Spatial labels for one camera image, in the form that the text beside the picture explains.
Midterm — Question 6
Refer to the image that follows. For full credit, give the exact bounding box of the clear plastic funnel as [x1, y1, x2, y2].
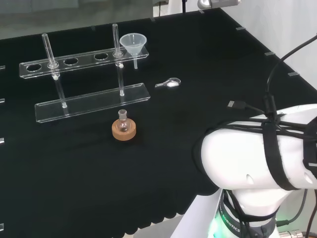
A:
[119, 34, 148, 70]

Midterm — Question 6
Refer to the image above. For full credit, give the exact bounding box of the glass weighing funnel with powder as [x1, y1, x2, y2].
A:
[155, 77, 182, 88]

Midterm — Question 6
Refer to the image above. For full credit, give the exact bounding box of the clear acrylic funnel stand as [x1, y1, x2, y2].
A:
[19, 23, 151, 123]

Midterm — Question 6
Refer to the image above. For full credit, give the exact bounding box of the small round-bottom glass flask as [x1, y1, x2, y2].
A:
[117, 109, 130, 133]

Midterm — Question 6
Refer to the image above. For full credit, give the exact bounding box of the black bench cloth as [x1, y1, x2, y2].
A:
[0, 7, 317, 238]

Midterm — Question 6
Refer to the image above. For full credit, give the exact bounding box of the grey metal fixture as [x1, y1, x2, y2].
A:
[197, 0, 243, 9]

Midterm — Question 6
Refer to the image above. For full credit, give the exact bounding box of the brown cork ring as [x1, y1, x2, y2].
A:
[111, 119, 137, 141]

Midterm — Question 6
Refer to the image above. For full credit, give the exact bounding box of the black cable with flat plug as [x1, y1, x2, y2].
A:
[227, 100, 266, 115]

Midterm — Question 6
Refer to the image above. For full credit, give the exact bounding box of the long black cable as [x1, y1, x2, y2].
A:
[265, 34, 317, 100]

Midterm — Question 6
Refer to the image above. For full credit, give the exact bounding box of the black cable at arm base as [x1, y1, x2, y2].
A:
[276, 189, 309, 226]

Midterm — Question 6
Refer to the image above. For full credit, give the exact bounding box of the metal cable connector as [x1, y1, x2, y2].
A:
[279, 230, 307, 238]

